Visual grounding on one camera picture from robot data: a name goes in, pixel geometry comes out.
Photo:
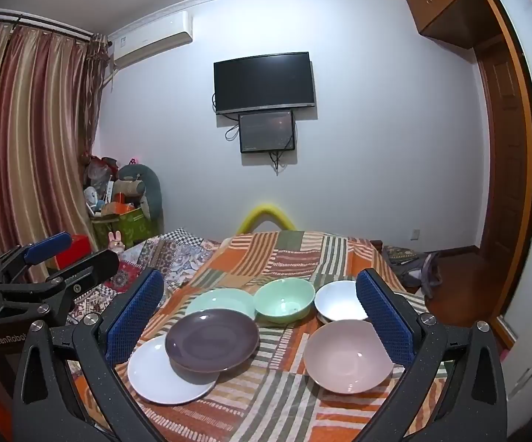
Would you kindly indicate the striped patchwork blanket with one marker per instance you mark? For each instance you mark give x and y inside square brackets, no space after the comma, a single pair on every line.
[266,258]

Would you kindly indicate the green bowl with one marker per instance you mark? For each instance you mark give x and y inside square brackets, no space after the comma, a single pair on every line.
[284,304]

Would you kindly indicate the pink bunny toy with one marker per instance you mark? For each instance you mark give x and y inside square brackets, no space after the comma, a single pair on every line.
[116,241]

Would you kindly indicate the pink bowl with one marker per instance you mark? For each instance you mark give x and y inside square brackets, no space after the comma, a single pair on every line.
[344,359]

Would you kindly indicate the checked patterned quilt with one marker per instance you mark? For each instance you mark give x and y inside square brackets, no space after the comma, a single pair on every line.
[178,253]

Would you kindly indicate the yellow foam tube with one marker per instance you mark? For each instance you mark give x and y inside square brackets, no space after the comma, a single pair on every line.
[266,208]

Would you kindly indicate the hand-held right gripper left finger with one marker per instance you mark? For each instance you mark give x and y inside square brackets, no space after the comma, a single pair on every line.
[137,317]

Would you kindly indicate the grey backpack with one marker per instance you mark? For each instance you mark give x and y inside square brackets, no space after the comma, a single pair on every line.
[408,262]

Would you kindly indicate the black wall television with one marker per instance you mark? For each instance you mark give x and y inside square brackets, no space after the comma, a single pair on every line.
[266,83]

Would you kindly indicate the orange cardboard box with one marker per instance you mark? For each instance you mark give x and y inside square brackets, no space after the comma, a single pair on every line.
[118,208]

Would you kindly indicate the red box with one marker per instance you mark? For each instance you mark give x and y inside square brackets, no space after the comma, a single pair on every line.
[79,248]

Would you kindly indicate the purple plate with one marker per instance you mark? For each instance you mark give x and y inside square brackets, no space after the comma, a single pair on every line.
[210,340]

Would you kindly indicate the wooden door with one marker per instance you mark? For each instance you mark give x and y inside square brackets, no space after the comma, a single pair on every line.
[505,147]

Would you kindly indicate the striped brown curtain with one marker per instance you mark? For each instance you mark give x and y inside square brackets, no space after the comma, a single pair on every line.
[31,124]

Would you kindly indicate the curtain rod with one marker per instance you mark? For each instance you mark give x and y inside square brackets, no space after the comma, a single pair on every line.
[54,26]

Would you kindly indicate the small black monitor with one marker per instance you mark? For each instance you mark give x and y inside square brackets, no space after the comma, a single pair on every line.
[266,131]

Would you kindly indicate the white plate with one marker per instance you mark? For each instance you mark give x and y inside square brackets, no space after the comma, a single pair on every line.
[155,377]

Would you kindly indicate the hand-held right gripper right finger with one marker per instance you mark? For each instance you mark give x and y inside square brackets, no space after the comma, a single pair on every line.
[385,317]

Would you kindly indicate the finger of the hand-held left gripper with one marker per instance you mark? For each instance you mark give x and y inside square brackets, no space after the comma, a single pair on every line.
[47,246]
[90,267]

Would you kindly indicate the white wall socket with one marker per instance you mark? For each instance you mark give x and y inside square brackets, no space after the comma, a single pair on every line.
[415,235]

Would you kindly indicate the green plate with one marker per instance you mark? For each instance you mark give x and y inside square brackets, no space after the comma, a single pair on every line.
[219,301]

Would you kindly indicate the green cardboard box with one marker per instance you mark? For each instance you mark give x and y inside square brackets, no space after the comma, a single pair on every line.
[132,228]

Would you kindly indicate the white air conditioner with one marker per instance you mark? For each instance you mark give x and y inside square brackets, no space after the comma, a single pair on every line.
[150,39]

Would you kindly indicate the wooden wall cabinet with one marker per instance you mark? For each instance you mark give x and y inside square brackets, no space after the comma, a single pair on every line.
[441,4]

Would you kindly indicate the white bowl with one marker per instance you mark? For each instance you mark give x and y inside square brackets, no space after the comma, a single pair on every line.
[337,301]

